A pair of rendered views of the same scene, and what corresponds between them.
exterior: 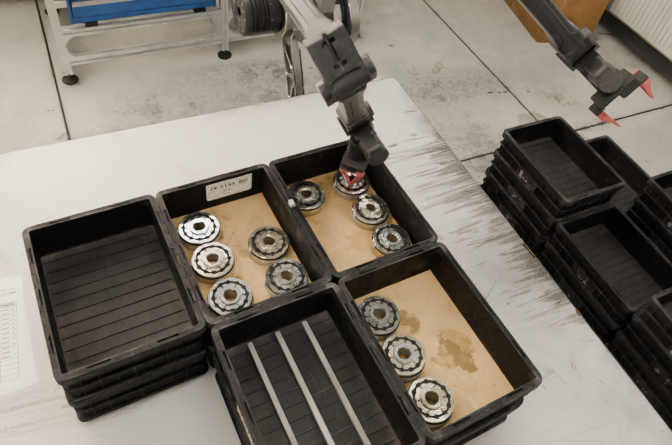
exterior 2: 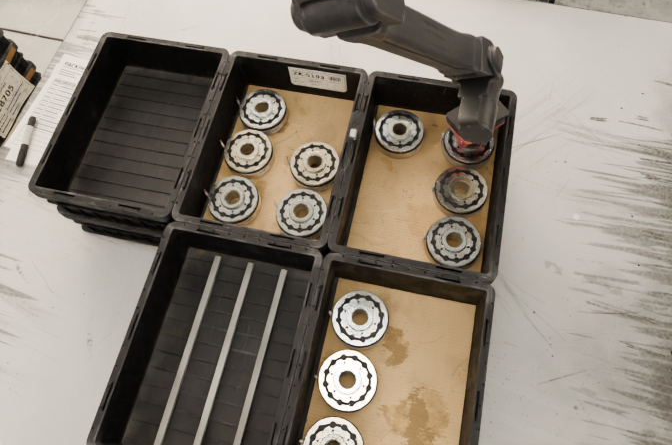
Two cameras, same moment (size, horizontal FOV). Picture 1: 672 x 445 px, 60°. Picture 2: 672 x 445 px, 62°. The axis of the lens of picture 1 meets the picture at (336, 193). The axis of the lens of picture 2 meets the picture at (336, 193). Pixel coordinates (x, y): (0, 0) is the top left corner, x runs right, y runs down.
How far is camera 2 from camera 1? 70 cm
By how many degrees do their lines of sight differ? 34
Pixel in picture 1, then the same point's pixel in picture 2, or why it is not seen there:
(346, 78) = (323, 6)
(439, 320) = (432, 371)
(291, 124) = (487, 33)
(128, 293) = (163, 140)
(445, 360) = (397, 420)
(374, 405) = not seen: hidden behind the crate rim
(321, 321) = (303, 281)
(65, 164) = not seen: outside the picture
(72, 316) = (109, 135)
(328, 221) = (405, 175)
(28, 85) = not seen: outside the picture
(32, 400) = not seen: hidden behind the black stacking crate
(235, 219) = (310, 118)
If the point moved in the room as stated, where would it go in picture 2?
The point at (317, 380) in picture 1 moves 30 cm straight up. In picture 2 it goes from (249, 338) to (205, 298)
